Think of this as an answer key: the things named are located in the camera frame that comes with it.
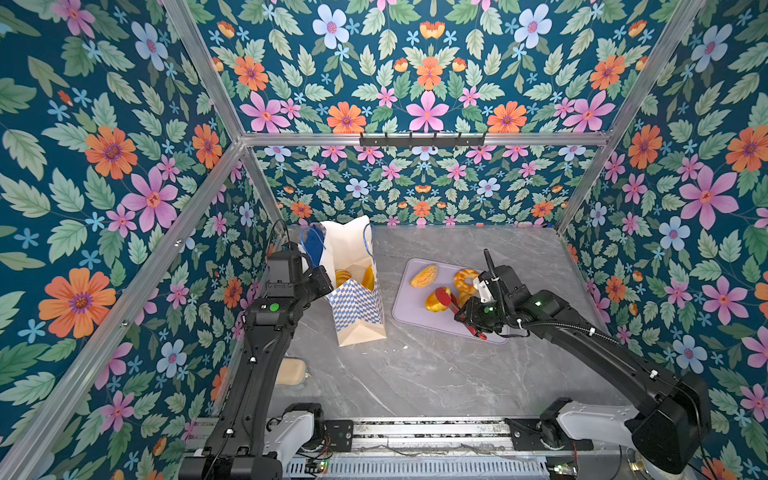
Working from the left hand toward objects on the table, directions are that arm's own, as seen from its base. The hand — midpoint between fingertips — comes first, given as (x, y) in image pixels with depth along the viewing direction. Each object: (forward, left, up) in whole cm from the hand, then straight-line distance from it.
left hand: (331, 267), depth 74 cm
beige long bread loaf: (-17, +14, -25) cm, 33 cm away
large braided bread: (+14, +3, -24) cm, 28 cm away
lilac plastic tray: (+3, -20, -29) cm, 35 cm away
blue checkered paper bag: (+15, -1, -16) cm, 22 cm away
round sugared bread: (+11, -26, -22) cm, 36 cm away
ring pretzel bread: (+6, -39, -24) cm, 46 cm away
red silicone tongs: (-2, -31, -16) cm, 35 cm away
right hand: (-10, -32, -10) cm, 35 cm away
